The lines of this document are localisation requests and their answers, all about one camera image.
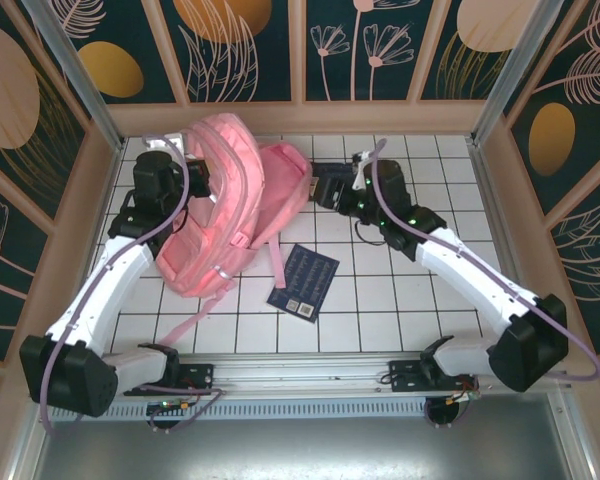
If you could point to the pink student backpack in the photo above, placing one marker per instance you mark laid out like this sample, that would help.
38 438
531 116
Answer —
230 165

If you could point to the dark blue book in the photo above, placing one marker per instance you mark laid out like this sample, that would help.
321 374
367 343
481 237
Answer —
305 280

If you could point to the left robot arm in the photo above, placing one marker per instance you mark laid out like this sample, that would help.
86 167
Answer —
105 290

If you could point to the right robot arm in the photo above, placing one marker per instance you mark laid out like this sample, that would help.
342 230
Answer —
470 275

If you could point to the left aluminium frame post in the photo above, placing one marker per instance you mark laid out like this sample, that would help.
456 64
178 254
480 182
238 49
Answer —
84 85

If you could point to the aluminium frame post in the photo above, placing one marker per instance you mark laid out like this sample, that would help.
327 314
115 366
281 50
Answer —
510 75
84 85

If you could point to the aluminium side rail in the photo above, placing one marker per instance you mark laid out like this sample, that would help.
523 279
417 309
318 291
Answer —
505 250

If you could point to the right aluminium frame post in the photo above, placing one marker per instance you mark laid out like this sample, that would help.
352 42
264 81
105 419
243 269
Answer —
510 75

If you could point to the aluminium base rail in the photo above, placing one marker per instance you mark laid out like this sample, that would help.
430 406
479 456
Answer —
300 372

